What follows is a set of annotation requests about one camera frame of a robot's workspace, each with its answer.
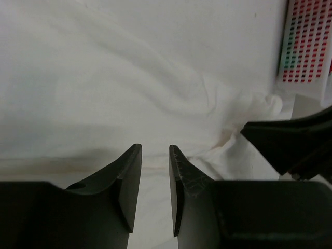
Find white plastic basket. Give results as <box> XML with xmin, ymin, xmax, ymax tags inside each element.
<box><xmin>276</xmin><ymin>0</ymin><xmax>331</xmax><ymax>107</ymax></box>

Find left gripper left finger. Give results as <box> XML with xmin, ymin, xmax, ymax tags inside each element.
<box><xmin>66</xmin><ymin>144</ymin><xmax>142</xmax><ymax>232</ymax></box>

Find white t-shirt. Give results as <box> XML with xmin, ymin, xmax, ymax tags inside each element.
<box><xmin>1</xmin><ymin>1</ymin><xmax>286</xmax><ymax>248</ymax></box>

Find red t-shirt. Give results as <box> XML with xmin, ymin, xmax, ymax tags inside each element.
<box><xmin>280</xmin><ymin>1</ymin><xmax>331</xmax><ymax>84</ymax></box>

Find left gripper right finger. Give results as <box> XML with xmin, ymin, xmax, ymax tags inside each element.
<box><xmin>169</xmin><ymin>145</ymin><xmax>213</xmax><ymax>237</ymax></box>

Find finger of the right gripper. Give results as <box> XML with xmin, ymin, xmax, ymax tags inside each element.
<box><xmin>241</xmin><ymin>107</ymin><xmax>331</xmax><ymax>179</ymax></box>

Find green t-shirt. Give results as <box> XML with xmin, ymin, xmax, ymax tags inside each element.
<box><xmin>283</xmin><ymin>21</ymin><xmax>297</xmax><ymax>70</ymax></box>

